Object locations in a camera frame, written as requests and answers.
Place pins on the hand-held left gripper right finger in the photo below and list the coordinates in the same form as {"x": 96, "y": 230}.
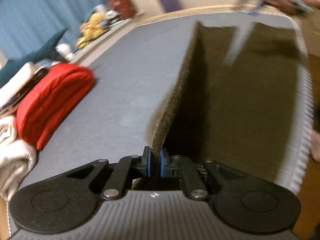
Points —
{"x": 163, "y": 162}

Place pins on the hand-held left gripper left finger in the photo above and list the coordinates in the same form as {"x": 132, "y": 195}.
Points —
{"x": 148, "y": 165}

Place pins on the grey quilted mattress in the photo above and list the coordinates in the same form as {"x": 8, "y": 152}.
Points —
{"x": 120, "y": 85}

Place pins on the purple folder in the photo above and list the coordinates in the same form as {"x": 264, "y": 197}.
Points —
{"x": 169, "y": 1}

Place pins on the red folded blanket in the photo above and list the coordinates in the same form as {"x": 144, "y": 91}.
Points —
{"x": 52, "y": 100}

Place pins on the dark red cushion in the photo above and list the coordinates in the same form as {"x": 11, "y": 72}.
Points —
{"x": 123, "y": 3}

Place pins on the white fluffy folded blanket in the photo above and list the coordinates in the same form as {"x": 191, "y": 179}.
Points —
{"x": 15, "y": 155}

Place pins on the white plush toy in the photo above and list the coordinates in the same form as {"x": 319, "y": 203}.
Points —
{"x": 65, "y": 52}

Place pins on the striped folded cloth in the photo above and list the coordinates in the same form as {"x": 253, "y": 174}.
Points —
{"x": 27, "y": 85}

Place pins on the yellow plush toy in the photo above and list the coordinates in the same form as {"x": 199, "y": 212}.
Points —
{"x": 92, "y": 28}

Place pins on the white folded pillow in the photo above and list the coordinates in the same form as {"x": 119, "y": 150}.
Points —
{"x": 17, "y": 80}

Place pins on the teal shark plush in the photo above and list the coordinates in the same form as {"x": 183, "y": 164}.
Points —
{"x": 35, "y": 55}

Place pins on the blue curtain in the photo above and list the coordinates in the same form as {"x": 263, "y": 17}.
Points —
{"x": 42, "y": 10}

